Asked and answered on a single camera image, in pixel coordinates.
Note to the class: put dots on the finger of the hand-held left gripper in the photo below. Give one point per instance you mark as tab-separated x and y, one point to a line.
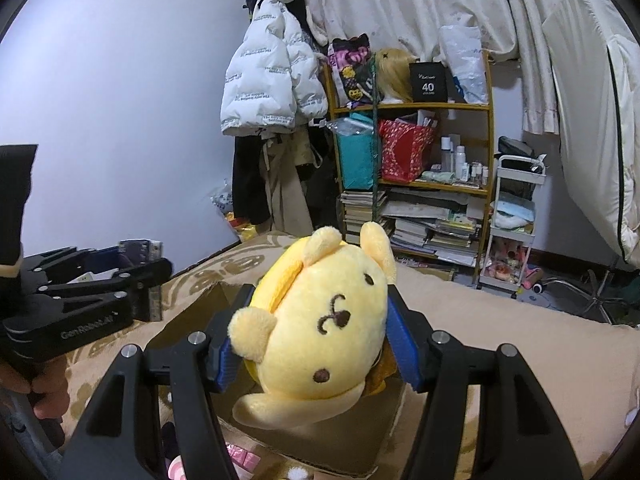
125	275
65	260

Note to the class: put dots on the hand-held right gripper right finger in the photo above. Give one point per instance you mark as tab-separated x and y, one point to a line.
402	346

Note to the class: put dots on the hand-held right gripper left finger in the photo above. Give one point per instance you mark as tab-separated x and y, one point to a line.
227	366

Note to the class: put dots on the yellow plush dog toy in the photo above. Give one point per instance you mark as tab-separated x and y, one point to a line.
320	310

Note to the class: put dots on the printed cardboard box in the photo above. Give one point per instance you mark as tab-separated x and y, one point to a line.
345	437

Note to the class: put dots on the pink soft toy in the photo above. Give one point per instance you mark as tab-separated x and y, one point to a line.
240	457

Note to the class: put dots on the person's left hand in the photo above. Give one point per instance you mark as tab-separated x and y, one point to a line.
42	385

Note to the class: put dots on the clear plastic bag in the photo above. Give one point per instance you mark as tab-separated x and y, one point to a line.
222	200

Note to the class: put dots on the beige patterned blanket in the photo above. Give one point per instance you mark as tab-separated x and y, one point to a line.
525	360

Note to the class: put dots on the yellow red packet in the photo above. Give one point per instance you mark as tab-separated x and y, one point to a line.
242	225

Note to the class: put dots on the pink toys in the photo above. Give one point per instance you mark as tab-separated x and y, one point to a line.
505	262

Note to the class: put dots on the black hanging trousers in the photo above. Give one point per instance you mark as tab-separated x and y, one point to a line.
250	180

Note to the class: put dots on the white rolling cart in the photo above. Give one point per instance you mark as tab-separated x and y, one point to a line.
515	234

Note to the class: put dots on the light blue cloth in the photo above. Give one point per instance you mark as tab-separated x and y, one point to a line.
512	210

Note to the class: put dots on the beige hanging garment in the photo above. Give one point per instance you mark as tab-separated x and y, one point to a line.
287	190

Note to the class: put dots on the dark hanging coat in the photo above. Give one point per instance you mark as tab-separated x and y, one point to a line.
322	175

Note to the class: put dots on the group of cosmetic bottles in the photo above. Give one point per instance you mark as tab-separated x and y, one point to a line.
462	165

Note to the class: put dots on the teal bag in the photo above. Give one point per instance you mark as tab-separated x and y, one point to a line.
355	160

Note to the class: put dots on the red gift bag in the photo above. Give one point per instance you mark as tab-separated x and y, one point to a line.
402	152

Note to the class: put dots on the office chair base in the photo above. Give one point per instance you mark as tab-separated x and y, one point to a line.
597	287

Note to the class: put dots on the black bag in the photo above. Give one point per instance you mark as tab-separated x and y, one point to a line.
515	147

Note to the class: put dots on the wooden shelf unit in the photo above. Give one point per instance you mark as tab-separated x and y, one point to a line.
435	106

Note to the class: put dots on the white puffer jacket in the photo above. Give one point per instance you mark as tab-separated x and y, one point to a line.
265	75

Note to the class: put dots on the black box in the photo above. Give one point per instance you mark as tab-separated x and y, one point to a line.
428	82

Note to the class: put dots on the blonde wig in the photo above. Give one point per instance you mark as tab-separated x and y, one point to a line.
392	72

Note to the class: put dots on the colourful printed bag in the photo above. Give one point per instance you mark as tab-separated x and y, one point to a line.
350	70

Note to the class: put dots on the white plastic bag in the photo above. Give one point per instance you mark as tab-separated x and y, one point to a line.
465	60

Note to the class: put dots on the black hooded garment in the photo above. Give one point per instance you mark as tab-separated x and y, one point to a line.
300	12

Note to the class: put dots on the cream curtain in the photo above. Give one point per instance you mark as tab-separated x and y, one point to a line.
400	0

